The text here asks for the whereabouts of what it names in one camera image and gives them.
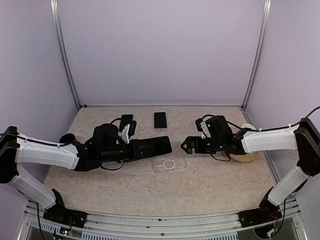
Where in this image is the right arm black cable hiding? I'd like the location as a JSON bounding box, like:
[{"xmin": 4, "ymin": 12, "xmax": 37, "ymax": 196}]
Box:
[{"xmin": 201, "ymin": 106, "xmax": 320, "ymax": 161}]

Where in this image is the beige round plate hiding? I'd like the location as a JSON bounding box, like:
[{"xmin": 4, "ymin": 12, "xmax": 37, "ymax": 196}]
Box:
[{"xmin": 230, "ymin": 151, "xmax": 259, "ymax": 163}]

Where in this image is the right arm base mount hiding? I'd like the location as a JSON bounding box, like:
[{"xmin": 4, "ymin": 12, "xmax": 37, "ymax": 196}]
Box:
[{"xmin": 238, "ymin": 188, "xmax": 283, "ymax": 228}]

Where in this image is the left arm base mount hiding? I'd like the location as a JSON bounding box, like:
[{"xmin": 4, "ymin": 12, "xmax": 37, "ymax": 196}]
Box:
[{"xmin": 43, "ymin": 188, "xmax": 88, "ymax": 229}]

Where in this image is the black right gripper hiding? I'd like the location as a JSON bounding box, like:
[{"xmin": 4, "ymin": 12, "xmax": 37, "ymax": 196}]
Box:
[{"xmin": 181, "ymin": 135, "xmax": 224, "ymax": 154}]

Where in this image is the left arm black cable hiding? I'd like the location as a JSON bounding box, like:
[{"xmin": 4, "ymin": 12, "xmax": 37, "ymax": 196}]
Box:
[{"xmin": 0, "ymin": 117, "xmax": 126, "ymax": 171}]

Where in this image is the dark green mug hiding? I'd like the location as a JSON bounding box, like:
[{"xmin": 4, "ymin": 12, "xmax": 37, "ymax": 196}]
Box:
[{"xmin": 59, "ymin": 133, "xmax": 76, "ymax": 144}]

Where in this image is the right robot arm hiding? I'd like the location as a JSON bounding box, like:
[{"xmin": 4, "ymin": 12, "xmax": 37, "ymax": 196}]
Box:
[{"xmin": 180, "ymin": 114, "xmax": 320, "ymax": 222}]

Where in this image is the front aluminium rail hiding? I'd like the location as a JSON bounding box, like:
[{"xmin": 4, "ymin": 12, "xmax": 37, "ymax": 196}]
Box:
[{"xmin": 17, "ymin": 197, "xmax": 308, "ymax": 240}]

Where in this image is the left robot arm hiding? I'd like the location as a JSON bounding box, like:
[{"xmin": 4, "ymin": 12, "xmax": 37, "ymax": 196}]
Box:
[{"xmin": 0, "ymin": 123, "xmax": 155, "ymax": 223}]

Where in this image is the left aluminium frame post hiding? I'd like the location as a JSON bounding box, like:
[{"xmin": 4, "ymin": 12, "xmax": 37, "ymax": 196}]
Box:
[{"xmin": 50, "ymin": 0, "xmax": 82, "ymax": 111}]

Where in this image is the lavender phone case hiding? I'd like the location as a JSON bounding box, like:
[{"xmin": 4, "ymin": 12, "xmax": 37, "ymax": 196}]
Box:
[{"xmin": 152, "ymin": 111, "xmax": 168, "ymax": 131}]

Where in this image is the light blue cup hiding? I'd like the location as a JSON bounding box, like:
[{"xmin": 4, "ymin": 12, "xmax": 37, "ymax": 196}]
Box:
[{"xmin": 241, "ymin": 123, "xmax": 256, "ymax": 130}]

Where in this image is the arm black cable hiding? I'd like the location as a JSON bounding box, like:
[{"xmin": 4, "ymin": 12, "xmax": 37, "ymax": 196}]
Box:
[
  {"xmin": 201, "ymin": 106, "xmax": 320, "ymax": 161},
  {"xmin": 0, "ymin": 117, "xmax": 126, "ymax": 171}
]

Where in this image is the clear case horizontal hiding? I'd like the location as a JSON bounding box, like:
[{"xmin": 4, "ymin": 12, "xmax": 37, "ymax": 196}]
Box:
[{"xmin": 151, "ymin": 155, "xmax": 187, "ymax": 174}]

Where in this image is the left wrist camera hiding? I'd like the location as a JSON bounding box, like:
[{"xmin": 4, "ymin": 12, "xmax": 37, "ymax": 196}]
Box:
[{"xmin": 118, "ymin": 120, "xmax": 137, "ymax": 144}]

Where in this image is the aluminium frame post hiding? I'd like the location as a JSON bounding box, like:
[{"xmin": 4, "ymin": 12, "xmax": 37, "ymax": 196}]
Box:
[
  {"xmin": 241, "ymin": 0, "xmax": 272, "ymax": 112},
  {"xmin": 50, "ymin": 0, "xmax": 82, "ymax": 111}
]

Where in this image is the right aluminium frame post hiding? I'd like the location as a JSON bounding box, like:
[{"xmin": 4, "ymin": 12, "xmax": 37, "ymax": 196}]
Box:
[{"xmin": 241, "ymin": 0, "xmax": 272, "ymax": 112}]

